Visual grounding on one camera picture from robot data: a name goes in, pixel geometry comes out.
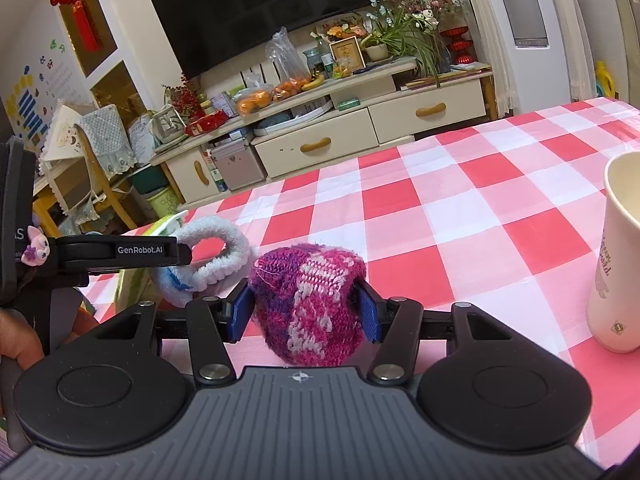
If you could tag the green sponge cloth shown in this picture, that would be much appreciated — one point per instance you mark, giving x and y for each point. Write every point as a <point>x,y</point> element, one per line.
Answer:
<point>165,226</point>

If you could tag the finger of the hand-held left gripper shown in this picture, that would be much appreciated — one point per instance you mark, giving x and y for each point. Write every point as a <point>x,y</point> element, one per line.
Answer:
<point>90,255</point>

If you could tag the wooden chair with cloth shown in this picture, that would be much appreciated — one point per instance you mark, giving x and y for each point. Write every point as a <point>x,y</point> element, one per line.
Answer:
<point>95,160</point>

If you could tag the tall plastic bag of oranges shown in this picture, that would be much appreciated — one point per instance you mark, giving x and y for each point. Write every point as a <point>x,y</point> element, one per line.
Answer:
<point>287,67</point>

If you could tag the yellow toy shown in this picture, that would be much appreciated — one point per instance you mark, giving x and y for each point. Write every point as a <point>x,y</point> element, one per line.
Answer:
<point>606,80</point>

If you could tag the red stand ornament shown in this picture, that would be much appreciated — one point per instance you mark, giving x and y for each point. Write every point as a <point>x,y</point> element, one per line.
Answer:
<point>456,45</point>

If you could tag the green bucket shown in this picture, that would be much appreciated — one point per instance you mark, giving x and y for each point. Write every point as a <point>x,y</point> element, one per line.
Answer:
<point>161,201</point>

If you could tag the white fluffy headband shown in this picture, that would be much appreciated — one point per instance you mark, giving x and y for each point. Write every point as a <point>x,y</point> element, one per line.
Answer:
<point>235,252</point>

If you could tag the cream cabinet drawer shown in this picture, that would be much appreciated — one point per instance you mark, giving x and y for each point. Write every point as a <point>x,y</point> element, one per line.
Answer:
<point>320,142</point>
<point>430,110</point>

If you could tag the silver case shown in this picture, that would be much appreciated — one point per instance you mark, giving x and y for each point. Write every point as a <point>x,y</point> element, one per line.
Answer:
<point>239,166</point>

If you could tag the red berry branch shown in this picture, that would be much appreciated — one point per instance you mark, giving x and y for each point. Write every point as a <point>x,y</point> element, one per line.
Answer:
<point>181,97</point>

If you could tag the potted spider plant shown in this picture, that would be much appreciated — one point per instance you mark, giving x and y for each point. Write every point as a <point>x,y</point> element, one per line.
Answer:
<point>400,45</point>

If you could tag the white paper cup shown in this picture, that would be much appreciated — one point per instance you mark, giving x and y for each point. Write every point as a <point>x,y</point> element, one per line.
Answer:
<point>617,260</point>

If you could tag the purple knitted bootie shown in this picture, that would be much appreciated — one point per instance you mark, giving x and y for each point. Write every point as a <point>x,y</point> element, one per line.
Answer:
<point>300,310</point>

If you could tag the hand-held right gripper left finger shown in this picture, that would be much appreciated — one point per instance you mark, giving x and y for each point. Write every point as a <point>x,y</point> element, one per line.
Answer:
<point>242,312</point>

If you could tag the red checkered tablecloth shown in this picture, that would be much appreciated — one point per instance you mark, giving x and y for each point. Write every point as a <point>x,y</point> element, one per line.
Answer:
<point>450,220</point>

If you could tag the white tower air conditioner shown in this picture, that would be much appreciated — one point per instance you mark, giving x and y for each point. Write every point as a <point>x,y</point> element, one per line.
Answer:
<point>520,25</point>

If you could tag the red snack packet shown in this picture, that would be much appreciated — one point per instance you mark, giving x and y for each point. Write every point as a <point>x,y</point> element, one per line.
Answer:
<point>206,124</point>

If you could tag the artificial flower bouquet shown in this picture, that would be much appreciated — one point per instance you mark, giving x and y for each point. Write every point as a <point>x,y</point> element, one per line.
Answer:
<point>420,0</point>

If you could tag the gold picture frame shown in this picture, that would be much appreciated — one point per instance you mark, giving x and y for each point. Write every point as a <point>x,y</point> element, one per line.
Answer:
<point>346,54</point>

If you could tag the cream television cabinet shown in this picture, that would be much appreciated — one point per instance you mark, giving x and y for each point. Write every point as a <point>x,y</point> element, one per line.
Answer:
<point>350,110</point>

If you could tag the small green box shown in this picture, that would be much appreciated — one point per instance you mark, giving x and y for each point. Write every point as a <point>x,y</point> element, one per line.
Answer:
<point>349,104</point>

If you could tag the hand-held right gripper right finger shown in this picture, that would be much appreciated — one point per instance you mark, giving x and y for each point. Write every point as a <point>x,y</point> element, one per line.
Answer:
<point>369,315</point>

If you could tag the black television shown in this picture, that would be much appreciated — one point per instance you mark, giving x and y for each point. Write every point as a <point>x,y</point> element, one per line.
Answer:
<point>260,10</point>

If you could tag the wall sticker chart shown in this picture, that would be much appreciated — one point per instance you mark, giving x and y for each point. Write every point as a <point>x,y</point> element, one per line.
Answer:
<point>40,90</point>

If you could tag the bananas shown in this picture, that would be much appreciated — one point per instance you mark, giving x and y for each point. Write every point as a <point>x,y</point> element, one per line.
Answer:
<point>314,82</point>

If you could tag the person's left hand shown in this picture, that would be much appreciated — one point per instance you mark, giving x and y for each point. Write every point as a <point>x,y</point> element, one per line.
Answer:
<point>20,342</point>

